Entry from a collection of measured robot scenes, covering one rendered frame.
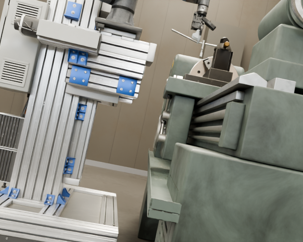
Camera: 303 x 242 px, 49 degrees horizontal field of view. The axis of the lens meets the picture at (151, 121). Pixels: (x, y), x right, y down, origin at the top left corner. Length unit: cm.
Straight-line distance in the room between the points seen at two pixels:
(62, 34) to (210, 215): 107
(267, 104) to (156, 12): 490
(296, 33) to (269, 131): 28
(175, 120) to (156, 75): 403
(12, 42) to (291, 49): 137
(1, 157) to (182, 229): 137
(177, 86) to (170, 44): 417
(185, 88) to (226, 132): 59
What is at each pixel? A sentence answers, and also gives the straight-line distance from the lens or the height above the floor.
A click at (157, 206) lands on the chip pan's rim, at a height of 55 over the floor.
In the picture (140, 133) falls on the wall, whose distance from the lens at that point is 526.
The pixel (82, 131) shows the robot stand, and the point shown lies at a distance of 185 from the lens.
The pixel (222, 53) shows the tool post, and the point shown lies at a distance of 154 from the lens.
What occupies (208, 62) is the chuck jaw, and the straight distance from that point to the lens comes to 209.
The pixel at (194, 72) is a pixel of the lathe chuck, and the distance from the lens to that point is 210.
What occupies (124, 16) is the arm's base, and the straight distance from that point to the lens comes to 168.
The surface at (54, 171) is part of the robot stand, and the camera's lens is 183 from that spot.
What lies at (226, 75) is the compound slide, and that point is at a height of 100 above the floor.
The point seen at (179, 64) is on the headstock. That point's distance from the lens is 226.
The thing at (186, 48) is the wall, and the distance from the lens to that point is 551.
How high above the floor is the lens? 70
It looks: 2 degrees up
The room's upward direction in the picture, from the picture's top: 12 degrees clockwise
